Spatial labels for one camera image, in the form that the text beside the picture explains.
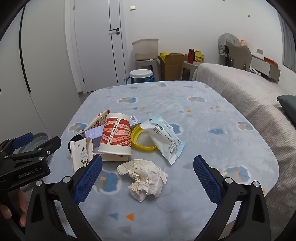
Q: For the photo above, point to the small torn carton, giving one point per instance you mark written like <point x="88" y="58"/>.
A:
<point x="79" y="155"/>

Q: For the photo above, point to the red bottle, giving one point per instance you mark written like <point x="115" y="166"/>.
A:
<point x="191" y="56"/>

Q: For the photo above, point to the red striped paper cup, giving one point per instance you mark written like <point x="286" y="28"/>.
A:
<point x="115" y="136"/>

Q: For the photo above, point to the grey clothing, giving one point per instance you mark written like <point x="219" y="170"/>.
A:
<point x="225" y="39"/>

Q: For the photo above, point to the translucent beige storage box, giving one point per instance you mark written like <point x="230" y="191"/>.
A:
<point x="145" y="48"/>

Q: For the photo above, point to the yellow plastic bag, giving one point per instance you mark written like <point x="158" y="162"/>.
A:
<point x="164" y="56"/>

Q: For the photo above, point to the white light switch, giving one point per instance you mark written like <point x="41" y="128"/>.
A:
<point x="132" y="7"/>

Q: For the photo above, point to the white wipes packet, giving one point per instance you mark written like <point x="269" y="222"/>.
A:
<point x="164" y="139"/>

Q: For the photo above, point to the white wardrobe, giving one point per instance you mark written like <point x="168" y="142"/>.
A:
<point x="53" y="58"/>

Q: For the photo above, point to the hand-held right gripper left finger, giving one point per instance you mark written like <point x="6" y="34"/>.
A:
<point x="87" y="180"/>

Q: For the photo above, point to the white low cabinet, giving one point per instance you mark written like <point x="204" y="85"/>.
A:
<point x="259" y="64"/>

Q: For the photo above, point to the teal pillow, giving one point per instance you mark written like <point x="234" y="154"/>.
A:
<point x="288" y="104"/>

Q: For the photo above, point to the blue tubular frame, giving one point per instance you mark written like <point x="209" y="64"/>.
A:
<point x="126" y="80"/>

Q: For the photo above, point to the beige plastic stool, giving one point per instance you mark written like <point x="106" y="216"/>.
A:
<point x="192" y="67"/>
<point x="148" y="63"/>

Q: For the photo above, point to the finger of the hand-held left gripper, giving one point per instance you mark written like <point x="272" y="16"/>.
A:
<point x="46" y="144"/>
<point x="23" y="139"/>

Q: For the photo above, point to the person's left hand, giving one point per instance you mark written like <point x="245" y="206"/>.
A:
<point x="24" y="204"/>

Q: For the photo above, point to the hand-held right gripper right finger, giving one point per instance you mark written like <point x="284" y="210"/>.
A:
<point x="207" y="178"/>

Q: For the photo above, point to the table with light blue cloth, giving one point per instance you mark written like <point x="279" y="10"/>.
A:
<point x="185" y="111"/>

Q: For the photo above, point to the beige knitted bed cover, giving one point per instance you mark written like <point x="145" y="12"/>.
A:
<point x="242" y="92"/>

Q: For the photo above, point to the beige patterned wrapper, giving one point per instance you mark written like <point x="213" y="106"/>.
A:
<point x="97" y="120"/>

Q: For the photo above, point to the small black item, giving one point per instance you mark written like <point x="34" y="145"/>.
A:
<point x="73" y="141"/>

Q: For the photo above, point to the window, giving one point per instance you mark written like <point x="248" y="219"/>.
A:
<point x="289" y="46"/>

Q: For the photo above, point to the white paper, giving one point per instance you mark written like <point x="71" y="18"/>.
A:
<point x="143" y="178"/>

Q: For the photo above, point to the orange flat box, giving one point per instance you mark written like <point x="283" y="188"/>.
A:
<point x="269" y="60"/>

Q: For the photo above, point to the white door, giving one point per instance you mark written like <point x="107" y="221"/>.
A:
<point x="97" y="58"/>

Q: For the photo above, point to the grey perforated waste basket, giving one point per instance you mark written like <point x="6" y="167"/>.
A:
<point x="40" y="139"/>

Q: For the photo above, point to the yellow cloth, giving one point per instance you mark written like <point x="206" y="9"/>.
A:
<point x="199" y="56"/>

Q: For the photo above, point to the brown cardboard box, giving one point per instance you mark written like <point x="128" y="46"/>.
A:
<point x="171" y="67"/>

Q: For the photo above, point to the beige chair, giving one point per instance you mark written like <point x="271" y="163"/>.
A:
<point x="240" y="55"/>

